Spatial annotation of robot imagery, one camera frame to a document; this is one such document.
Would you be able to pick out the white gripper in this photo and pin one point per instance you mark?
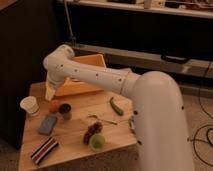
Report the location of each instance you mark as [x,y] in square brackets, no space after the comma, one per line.
[50,91]

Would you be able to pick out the orange apple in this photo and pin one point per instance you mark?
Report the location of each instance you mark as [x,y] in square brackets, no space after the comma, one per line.
[54,106]

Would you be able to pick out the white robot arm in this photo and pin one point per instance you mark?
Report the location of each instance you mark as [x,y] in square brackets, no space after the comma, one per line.
[160,122]

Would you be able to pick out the white paper cup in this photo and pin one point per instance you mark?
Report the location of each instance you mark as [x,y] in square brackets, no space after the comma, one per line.
[30,105]

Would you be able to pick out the metal cup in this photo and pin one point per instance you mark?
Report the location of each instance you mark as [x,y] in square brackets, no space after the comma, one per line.
[65,111]

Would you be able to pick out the green plastic cup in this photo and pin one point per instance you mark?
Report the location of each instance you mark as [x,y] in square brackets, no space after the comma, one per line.
[96,142]

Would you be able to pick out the yellow plastic bin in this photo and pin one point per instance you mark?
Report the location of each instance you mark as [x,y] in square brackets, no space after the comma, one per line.
[77,76]

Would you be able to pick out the blue sponge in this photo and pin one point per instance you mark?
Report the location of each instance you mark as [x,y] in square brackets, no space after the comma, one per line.
[47,125]

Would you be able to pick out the wooden table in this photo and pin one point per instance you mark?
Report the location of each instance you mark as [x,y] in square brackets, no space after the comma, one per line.
[69,134]

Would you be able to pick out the metal spoon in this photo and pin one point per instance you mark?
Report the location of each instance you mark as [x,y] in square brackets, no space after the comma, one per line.
[100,119]

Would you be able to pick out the dark red grapes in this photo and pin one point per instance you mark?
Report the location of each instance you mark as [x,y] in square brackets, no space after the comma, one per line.
[92,129]

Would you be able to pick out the green cucumber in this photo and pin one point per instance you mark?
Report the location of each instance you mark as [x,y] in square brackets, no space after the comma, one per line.
[116,108]

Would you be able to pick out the blue crumpled cloth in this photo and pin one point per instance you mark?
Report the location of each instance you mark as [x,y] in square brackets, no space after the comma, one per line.
[131,124]

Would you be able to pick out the black handle on shelf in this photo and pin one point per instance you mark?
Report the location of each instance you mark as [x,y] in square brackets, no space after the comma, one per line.
[175,60]

